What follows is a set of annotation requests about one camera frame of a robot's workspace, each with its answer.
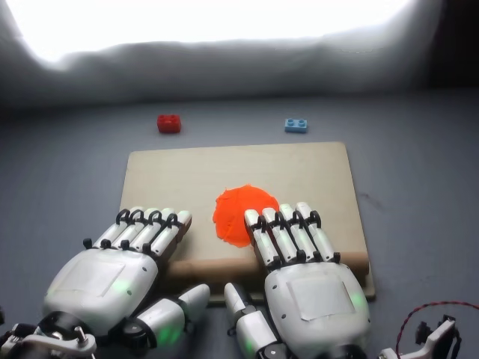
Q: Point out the grey table cloth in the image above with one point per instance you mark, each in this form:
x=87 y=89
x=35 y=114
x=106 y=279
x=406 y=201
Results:
x=56 y=179

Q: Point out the wooden rolling pin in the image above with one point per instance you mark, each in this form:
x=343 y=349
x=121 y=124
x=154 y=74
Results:
x=221 y=267

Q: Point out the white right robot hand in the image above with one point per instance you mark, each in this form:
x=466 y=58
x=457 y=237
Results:
x=318 y=303

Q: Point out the blue toy brick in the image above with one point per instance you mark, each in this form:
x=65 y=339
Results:
x=296 y=126

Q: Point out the white backdrop cloth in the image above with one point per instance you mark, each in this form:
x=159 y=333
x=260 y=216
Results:
x=232 y=71

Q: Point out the light wooden board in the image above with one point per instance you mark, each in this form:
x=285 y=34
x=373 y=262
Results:
x=239 y=168

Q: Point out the flat orange dough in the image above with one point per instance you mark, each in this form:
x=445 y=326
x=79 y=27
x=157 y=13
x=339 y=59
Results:
x=232 y=213

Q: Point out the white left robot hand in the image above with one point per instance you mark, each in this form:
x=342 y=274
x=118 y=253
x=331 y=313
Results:
x=101 y=284

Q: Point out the red toy brick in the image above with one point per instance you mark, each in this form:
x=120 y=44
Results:
x=169 y=124

